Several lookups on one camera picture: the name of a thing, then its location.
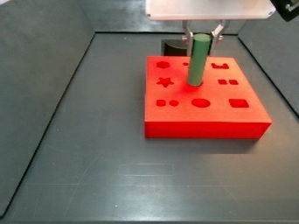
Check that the white gripper plate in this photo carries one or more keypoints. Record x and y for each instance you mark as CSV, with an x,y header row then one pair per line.
x,y
207,10

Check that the green cylinder peg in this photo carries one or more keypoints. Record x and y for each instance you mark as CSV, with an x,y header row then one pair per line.
x,y
199,54

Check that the red shape sorter block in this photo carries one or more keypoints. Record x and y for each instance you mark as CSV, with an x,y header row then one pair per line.
x,y
219,109

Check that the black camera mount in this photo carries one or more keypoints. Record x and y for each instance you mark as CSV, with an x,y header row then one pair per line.
x,y
287,8

